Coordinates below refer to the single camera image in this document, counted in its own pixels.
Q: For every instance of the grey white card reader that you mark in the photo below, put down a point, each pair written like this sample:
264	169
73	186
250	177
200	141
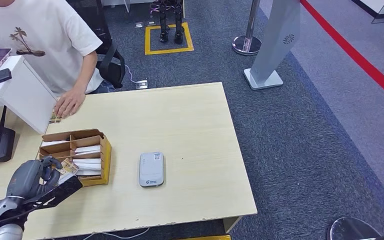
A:
151	169

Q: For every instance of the chrome round base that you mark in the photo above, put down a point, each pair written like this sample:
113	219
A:
351	229

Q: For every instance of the person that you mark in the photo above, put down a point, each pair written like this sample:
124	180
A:
46	33

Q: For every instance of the yellow floor tape outline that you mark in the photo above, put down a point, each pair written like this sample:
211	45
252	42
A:
212	238

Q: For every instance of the person's left forearm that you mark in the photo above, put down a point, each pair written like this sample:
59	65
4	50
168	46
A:
84	73

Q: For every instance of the silver floor socket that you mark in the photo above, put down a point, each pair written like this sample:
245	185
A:
141	84

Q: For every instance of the black office chair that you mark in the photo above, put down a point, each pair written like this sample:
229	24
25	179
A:
112	71

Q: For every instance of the chrome stanchion post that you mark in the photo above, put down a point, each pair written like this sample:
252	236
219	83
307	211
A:
246	44

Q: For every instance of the small floor socket plate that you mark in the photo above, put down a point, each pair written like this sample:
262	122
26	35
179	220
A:
151	23
138	24

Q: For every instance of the cardboard card organizer box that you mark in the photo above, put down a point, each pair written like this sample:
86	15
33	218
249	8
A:
106	162

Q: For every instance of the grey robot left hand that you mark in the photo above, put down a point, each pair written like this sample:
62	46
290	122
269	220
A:
26	179

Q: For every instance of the white desk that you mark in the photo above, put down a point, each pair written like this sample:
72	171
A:
125	4

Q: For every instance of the white counter box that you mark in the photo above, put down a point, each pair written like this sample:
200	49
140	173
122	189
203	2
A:
23	96

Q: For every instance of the person's left hand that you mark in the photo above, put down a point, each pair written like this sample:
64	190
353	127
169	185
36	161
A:
69	103

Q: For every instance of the grey kiosk stand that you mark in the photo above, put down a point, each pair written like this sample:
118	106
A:
274	43

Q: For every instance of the white table leg panel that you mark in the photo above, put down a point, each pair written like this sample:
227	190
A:
231	224

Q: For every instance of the black humanoid robot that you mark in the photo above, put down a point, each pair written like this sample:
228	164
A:
162	20

